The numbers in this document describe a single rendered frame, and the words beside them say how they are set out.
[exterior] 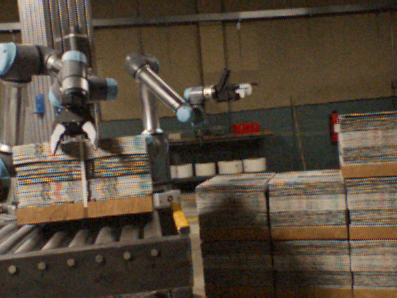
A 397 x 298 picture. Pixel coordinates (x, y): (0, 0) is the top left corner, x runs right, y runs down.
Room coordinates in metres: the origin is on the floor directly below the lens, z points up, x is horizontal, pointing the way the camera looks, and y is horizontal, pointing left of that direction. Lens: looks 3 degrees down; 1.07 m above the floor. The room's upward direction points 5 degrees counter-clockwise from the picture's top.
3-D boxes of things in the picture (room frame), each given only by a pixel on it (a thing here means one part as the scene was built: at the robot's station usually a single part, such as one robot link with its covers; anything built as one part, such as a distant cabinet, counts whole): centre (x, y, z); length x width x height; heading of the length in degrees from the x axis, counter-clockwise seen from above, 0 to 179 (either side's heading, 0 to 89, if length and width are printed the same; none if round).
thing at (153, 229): (1.45, 0.17, 0.77); 0.47 x 0.05 x 0.05; 7
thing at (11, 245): (1.40, 0.56, 0.77); 0.47 x 0.05 x 0.05; 7
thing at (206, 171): (8.16, -0.25, 0.55); 1.80 x 0.70 x 1.09; 97
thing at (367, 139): (1.97, -0.70, 0.95); 0.38 x 0.29 x 0.23; 165
